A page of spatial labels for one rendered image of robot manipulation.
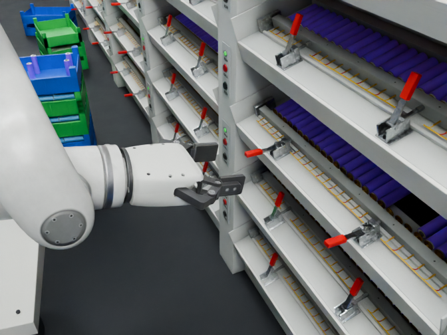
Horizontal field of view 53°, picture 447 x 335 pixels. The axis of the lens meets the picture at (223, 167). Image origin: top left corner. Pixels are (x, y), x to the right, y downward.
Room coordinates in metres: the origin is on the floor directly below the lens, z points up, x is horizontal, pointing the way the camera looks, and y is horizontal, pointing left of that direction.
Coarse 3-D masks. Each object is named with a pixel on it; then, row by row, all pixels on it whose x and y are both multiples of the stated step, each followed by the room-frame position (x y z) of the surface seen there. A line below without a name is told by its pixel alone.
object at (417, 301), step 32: (256, 96) 0.91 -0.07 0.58; (288, 96) 0.94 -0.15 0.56; (256, 128) 0.85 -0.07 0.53; (288, 160) 0.73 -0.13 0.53; (320, 192) 0.63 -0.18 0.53; (320, 224) 0.59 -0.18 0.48; (352, 224) 0.54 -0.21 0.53; (416, 224) 0.52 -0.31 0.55; (352, 256) 0.51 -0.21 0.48; (384, 256) 0.47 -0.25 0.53; (384, 288) 0.44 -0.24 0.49; (416, 288) 0.41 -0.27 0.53; (416, 320) 0.38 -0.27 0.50
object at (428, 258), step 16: (272, 112) 0.86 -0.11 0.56; (288, 128) 0.79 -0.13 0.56; (304, 144) 0.73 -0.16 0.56; (320, 160) 0.68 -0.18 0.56; (336, 176) 0.63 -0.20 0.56; (352, 192) 0.59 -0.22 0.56; (368, 208) 0.55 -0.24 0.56; (384, 224) 0.51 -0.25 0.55; (400, 224) 0.50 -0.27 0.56; (400, 240) 0.48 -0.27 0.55; (416, 240) 0.47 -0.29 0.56; (416, 256) 0.45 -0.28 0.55; (432, 256) 0.44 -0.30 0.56; (432, 272) 0.42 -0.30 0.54; (432, 288) 0.40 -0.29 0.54
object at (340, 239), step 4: (364, 228) 0.50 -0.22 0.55; (356, 232) 0.50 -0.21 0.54; (360, 232) 0.50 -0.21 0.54; (364, 232) 0.50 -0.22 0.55; (336, 236) 0.49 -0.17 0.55; (340, 236) 0.49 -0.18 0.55; (344, 236) 0.49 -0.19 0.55; (348, 236) 0.49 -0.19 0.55; (352, 236) 0.49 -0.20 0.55; (356, 236) 0.49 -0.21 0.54; (360, 236) 0.50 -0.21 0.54; (328, 240) 0.48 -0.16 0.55; (332, 240) 0.48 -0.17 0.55; (336, 240) 0.48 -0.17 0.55; (340, 240) 0.48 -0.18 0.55; (344, 240) 0.48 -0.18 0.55; (348, 240) 0.49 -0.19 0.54; (324, 244) 0.48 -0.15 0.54; (328, 244) 0.47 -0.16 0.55; (332, 244) 0.47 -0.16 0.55; (336, 244) 0.48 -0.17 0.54; (340, 244) 0.48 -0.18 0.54; (328, 248) 0.47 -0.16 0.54
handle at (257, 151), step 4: (276, 144) 0.74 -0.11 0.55; (260, 148) 0.74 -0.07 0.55; (264, 148) 0.74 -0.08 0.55; (268, 148) 0.74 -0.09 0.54; (272, 148) 0.74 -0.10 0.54; (276, 148) 0.74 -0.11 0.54; (248, 152) 0.72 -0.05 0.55; (252, 152) 0.72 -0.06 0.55; (256, 152) 0.72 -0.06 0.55; (260, 152) 0.73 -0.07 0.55; (264, 152) 0.73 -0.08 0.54; (248, 156) 0.71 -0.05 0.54; (252, 156) 0.72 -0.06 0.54
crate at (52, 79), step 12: (72, 48) 1.47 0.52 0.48; (24, 60) 1.44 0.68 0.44; (48, 60) 1.46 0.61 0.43; (60, 60) 1.47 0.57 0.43; (48, 72) 1.43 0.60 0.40; (60, 72) 1.43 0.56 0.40; (72, 72) 1.29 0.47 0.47; (36, 84) 1.27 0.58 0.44; (48, 84) 1.27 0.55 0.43; (60, 84) 1.28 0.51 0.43; (72, 84) 1.29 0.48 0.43
